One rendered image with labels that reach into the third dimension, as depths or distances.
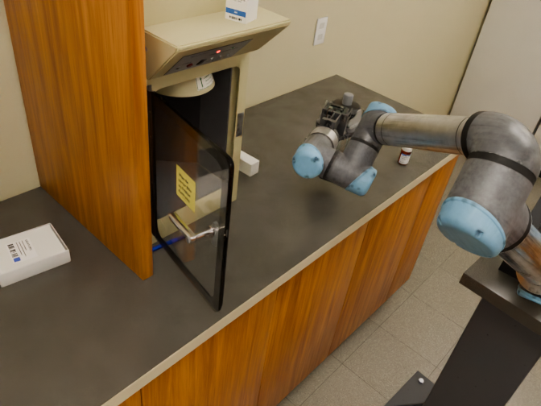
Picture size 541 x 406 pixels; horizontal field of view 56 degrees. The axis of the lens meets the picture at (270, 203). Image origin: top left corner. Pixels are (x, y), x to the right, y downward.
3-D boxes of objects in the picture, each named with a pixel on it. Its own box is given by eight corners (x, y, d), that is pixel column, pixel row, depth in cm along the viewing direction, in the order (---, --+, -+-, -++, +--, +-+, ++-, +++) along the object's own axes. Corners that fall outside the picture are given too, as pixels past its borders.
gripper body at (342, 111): (354, 107, 135) (342, 125, 126) (348, 135, 140) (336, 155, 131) (328, 100, 137) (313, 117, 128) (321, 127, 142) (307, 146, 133)
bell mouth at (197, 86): (126, 76, 123) (125, 54, 120) (183, 61, 134) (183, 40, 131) (172, 104, 114) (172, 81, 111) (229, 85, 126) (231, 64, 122)
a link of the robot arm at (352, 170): (386, 154, 117) (344, 133, 118) (365, 196, 116) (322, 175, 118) (382, 160, 125) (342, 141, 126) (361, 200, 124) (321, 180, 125)
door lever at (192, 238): (190, 213, 105) (190, 203, 103) (214, 239, 99) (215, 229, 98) (167, 221, 102) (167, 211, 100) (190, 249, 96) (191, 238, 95)
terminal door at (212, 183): (154, 234, 128) (150, 87, 103) (220, 314, 110) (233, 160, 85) (152, 234, 127) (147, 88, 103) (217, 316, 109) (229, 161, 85)
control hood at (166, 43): (139, 76, 102) (137, 27, 96) (251, 46, 123) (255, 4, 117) (175, 97, 97) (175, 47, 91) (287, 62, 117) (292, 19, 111)
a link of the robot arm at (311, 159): (316, 187, 120) (285, 171, 121) (329, 166, 128) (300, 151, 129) (328, 162, 115) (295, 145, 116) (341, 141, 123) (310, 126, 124)
